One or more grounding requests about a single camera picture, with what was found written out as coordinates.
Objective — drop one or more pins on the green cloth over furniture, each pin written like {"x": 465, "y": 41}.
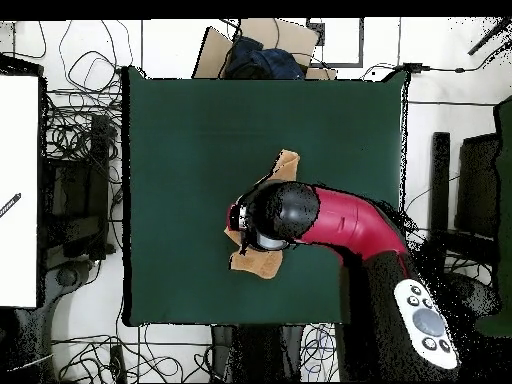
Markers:
{"x": 504, "y": 200}

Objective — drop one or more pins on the white desk top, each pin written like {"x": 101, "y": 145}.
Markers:
{"x": 20, "y": 140}

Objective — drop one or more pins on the black power adapter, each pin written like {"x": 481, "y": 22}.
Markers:
{"x": 414, "y": 67}

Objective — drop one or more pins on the dark green table cloth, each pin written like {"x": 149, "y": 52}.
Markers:
{"x": 180, "y": 140}

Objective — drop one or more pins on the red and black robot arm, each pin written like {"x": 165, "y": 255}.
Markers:
{"x": 352, "y": 224}

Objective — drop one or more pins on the black power strip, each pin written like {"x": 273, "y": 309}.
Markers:
{"x": 118, "y": 362}

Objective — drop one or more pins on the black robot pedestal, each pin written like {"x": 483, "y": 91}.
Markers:
{"x": 256, "y": 352}

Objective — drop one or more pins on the black chair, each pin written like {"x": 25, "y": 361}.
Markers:
{"x": 440, "y": 180}
{"x": 76, "y": 192}

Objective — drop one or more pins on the black tripod leg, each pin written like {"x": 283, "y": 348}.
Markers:
{"x": 488, "y": 36}

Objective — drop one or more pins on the black strip with white marks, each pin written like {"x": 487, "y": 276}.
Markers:
{"x": 11, "y": 203}

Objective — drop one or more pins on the dark blue garment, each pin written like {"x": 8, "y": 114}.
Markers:
{"x": 276, "y": 62}

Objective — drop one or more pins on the grey office chair base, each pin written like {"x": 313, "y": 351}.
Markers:
{"x": 480, "y": 292}
{"x": 66, "y": 276}

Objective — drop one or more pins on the brown cardboard box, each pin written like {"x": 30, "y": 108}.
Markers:
{"x": 288, "y": 36}

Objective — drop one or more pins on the tan terry towel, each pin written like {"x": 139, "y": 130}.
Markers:
{"x": 260, "y": 264}

